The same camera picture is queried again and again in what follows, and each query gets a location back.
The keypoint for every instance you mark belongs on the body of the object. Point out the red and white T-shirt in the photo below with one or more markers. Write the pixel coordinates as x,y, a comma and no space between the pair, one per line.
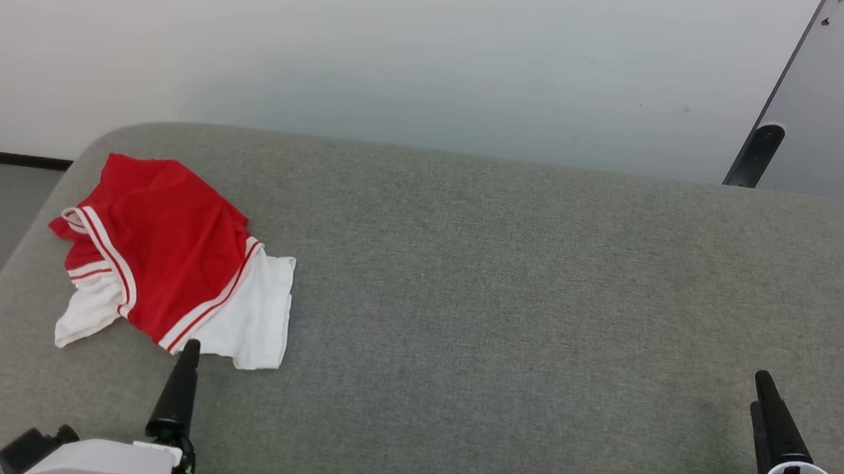
165,247

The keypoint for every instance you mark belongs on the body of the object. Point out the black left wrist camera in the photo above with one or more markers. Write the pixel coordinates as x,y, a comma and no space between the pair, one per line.
32,447

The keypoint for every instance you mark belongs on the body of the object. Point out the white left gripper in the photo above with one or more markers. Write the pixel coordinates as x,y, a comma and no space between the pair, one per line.
103,462

